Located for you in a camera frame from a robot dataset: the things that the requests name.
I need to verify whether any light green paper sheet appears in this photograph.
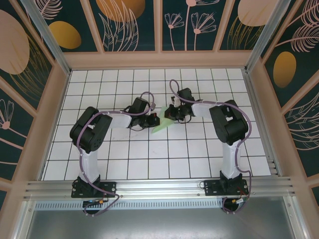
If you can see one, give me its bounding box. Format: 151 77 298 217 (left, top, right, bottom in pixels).
151 106 176 135

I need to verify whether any grey metal sheet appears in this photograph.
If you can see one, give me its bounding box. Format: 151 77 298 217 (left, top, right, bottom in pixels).
24 209 300 239

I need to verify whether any long aluminium mounting rail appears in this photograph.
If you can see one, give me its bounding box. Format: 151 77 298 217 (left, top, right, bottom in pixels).
23 176 299 200

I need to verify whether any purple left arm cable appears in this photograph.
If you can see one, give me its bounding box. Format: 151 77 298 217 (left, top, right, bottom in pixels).
76 92 157 218

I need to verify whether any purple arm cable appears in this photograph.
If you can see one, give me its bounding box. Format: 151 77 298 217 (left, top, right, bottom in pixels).
169 79 253 215
76 92 157 218

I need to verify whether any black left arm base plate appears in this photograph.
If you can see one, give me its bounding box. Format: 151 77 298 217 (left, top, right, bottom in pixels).
71 181 118 199

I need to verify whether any aluminium side rail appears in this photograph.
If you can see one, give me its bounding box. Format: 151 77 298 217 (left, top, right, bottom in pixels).
243 69 284 176

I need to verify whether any perforated metal cable tray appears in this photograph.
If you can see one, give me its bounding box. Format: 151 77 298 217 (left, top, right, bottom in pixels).
34 201 225 210

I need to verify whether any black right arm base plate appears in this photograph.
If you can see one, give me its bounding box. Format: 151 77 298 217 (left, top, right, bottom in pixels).
203 179 249 197

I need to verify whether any aluminium corner post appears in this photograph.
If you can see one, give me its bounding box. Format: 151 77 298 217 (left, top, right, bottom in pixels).
19 0 72 75
245 0 291 73

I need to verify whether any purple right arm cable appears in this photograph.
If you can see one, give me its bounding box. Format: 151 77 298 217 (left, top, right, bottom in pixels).
169 79 253 215

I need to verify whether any aluminium frame profile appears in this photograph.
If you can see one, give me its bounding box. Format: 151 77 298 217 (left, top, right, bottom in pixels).
14 200 37 239
283 196 309 239

